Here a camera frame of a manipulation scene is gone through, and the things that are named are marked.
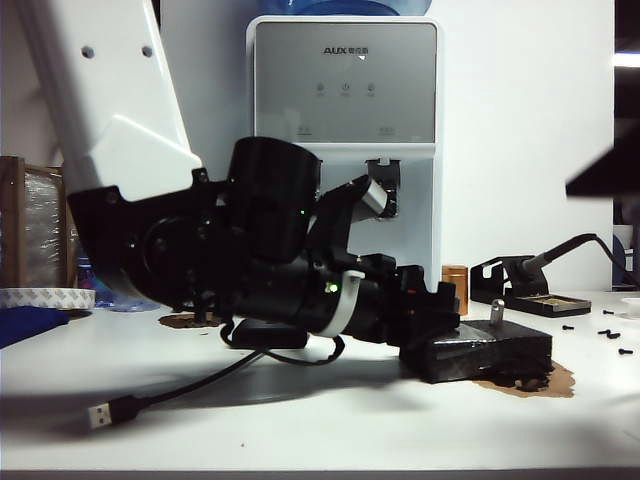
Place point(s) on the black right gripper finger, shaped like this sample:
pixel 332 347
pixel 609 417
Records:
pixel 615 175

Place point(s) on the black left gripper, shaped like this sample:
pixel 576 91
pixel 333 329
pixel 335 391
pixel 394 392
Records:
pixel 385 310

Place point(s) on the silver USB flash drive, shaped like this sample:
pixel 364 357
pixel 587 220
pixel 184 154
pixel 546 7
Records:
pixel 497 317

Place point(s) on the black taped box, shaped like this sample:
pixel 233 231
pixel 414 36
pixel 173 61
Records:
pixel 500 350

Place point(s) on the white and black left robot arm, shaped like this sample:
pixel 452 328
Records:
pixel 125 100

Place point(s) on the gold metal cylinder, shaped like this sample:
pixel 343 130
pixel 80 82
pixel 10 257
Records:
pixel 457 274

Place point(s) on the black soldering iron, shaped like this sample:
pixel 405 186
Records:
pixel 530 266

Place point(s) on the black soldering iron stand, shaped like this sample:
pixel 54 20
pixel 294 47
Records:
pixel 550 306

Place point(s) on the ceiling light strip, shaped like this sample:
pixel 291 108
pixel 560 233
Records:
pixel 627 59

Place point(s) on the large brown patch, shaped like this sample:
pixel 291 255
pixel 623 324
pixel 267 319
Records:
pixel 555 385

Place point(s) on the white water dispenser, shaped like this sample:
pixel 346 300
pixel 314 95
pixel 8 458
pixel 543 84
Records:
pixel 345 100

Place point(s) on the brown patch with black crumbs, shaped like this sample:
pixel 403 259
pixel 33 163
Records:
pixel 175 322

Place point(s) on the blue water jug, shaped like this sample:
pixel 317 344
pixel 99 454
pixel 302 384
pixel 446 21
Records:
pixel 350 6

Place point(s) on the clear water bottle with barcode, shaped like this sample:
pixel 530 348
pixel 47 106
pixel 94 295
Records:
pixel 125 304

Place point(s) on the clear water bottle blue cap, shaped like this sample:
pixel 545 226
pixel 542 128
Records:
pixel 84 275

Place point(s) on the white tape roll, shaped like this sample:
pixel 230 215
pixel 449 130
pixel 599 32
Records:
pixel 45 298

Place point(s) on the blue cloth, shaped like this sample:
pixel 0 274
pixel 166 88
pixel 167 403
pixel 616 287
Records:
pixel 25 325

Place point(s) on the wooden frame with plastic wrap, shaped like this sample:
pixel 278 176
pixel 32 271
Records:
pixel 19 225

